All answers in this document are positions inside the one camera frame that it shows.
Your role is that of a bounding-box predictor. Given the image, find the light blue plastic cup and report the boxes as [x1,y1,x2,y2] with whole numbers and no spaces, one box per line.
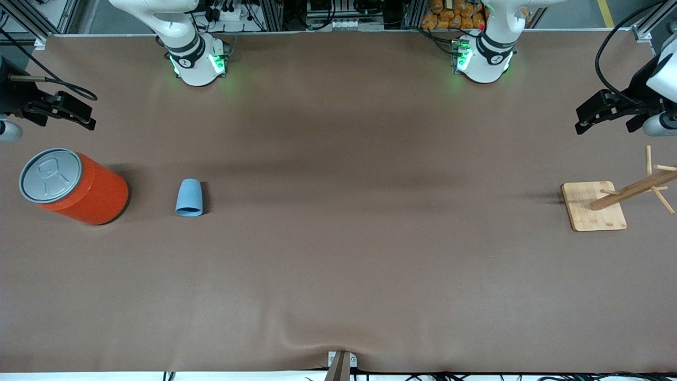
[175,178,204,217]

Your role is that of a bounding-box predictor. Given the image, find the aluminium frame post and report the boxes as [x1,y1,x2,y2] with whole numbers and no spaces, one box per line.
[632,0,677,44]
[0,0,81,44]

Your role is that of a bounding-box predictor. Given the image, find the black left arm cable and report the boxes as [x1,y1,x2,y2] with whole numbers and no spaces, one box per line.
[594,2,677,110]

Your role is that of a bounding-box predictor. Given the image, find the white power strip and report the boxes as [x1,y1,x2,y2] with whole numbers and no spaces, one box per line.
[330,19,385,32]

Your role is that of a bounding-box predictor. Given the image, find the metal table edge clamp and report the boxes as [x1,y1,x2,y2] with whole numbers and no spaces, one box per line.
[324,350,358,381]

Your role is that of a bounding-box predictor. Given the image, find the wooden mug tree stand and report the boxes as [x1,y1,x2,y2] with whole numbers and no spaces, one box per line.
[561,146,677,232]

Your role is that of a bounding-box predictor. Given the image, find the orange can with grey lid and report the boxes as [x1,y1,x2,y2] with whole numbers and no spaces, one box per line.
[19,148,130,226]

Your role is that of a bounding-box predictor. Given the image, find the bag of orange snacks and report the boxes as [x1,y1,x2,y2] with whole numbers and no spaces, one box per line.
[421,0,488,31]

